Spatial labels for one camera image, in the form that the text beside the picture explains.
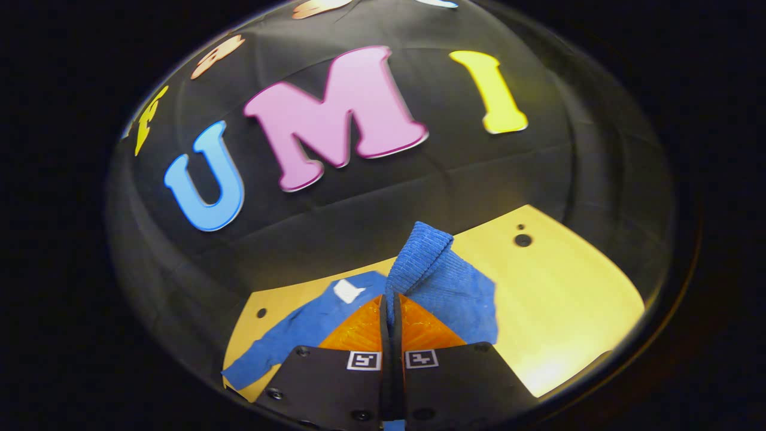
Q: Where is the black backdrop cloth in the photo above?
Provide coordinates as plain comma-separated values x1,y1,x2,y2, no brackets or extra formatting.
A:
108,0,677,384

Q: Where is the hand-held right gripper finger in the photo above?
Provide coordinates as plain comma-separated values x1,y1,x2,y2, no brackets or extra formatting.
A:
254,293,394,431
392,293,536,431

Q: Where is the blue corduroy shirt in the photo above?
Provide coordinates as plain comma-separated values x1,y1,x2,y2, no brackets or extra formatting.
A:
221,221,498,391

